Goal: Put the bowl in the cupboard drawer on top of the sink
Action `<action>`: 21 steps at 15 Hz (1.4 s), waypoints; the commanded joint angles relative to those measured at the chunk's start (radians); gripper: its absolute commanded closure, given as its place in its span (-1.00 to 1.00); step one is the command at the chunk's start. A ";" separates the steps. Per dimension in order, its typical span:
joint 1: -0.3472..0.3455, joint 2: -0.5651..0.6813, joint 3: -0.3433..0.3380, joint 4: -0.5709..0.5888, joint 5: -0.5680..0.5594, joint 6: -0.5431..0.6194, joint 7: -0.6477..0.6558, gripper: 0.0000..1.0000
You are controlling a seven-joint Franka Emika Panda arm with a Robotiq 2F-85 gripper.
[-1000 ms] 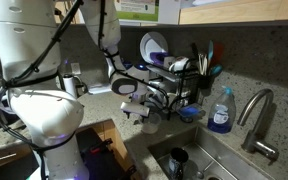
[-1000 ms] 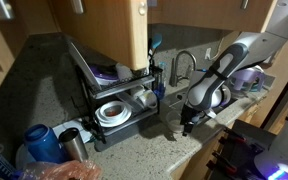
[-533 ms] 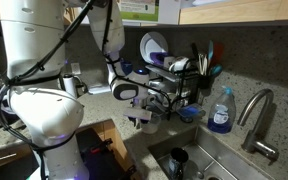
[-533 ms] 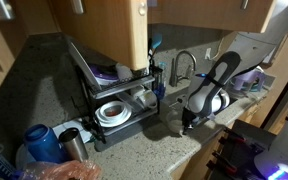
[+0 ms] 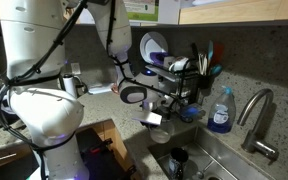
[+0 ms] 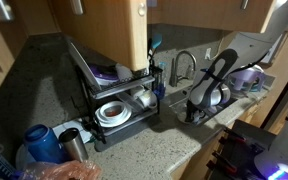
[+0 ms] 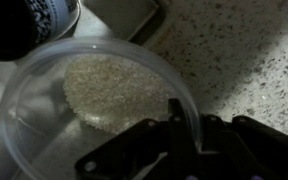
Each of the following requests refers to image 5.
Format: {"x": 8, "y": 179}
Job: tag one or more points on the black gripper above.
{"x": 162, "y": 113}

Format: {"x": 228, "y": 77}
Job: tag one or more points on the clear plastic bowl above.
{"x": 162, "y": 133}

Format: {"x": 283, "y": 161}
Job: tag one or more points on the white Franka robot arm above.
{"x": 34, "y": 40}

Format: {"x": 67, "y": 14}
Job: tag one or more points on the stainless steel sink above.
{"x": 217, "y": 156}

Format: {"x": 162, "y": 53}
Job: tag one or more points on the purple bowl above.
{"x": 158, "y": 58}

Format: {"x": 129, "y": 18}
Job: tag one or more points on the wooden upper cupboard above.
{"x": 230, "y": 11}

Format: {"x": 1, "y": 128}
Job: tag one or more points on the black mug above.
{"x": 178, "y": 161}

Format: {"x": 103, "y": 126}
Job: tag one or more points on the black two-tier dish rack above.
{"x": 184, "y": 86}

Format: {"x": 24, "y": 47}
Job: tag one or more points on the wooden base cabinet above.
{"x": 112, "y": 140}

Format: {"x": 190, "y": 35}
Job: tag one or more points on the blue dish soap bottle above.
{"x": 221, "y": 115}

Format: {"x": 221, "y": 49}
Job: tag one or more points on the black utensil holder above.
{"x": 206, "y": 80}

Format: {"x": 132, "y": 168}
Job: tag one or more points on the white mug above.
{"x": 180, "y": 64}

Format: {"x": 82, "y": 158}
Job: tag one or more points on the black device with red parts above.
{"x": 97, "y": 156}

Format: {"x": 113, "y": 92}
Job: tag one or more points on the black kitchen utensil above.
{"x": 194, "y": 51}

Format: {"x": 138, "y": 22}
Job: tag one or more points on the large white plate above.
{"x": 152, "y": 43}

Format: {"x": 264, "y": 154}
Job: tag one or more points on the teal spatula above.
{"x": 210, "y": 53}

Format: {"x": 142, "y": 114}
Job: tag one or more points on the red spatula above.
{"x": 218, "y": 53}

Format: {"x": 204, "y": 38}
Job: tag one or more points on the brushed steel faucet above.
{"x": 255, "y": 113}

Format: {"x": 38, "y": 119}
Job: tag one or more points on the stainless steel tumbler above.
{"x": 71, "y": 85}

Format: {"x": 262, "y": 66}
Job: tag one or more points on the green and white poster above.
{"x": 140, "y": 9}

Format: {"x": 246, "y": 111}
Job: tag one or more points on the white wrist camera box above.
{"x": 147, "y": 117}

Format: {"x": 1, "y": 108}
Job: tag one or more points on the white wall outlet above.
{"x": 76, "y": 68}

